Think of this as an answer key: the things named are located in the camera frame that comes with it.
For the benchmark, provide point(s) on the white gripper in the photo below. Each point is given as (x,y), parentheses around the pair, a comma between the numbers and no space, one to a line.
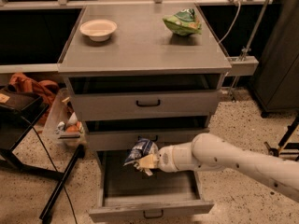
(165,160)

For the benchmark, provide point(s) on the blue chip bag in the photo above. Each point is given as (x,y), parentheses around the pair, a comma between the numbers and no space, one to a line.
(142,148)

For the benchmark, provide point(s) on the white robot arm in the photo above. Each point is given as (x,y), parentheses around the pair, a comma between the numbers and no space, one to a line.
(208,152)

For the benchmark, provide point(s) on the bottom grey drawer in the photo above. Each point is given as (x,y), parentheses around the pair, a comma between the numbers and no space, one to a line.
(125,193)

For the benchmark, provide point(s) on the grey drawer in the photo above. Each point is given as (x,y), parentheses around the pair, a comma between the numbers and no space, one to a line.
(144,105)
(121,140)
(125,193)

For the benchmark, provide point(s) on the middle grey drawer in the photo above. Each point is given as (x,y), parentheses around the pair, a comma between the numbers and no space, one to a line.
(121,140)

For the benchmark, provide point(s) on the top grey drawer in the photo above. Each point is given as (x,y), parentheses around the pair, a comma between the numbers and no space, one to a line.
(144,105)

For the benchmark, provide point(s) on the grey drawer cabinet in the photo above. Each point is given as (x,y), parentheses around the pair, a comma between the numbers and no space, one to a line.
(142,56)

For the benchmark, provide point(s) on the green chip bag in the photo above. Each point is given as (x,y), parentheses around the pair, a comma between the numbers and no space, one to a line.
(183,23)

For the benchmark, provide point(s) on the clear plastic bin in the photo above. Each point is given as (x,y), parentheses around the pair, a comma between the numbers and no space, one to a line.
(58,120)

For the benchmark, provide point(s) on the black tripod leg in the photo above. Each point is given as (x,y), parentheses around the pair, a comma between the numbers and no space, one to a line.
(285,147)

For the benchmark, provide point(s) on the orange jacket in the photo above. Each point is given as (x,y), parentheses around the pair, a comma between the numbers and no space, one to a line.
(47,89)

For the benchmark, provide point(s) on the black side stand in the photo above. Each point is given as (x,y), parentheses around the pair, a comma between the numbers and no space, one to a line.
(19,114)

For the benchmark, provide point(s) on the white paper bowl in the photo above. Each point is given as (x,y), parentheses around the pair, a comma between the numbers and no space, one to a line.
(98,30)

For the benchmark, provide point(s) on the dark cabinet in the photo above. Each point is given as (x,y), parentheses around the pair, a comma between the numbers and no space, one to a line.
(275,84)

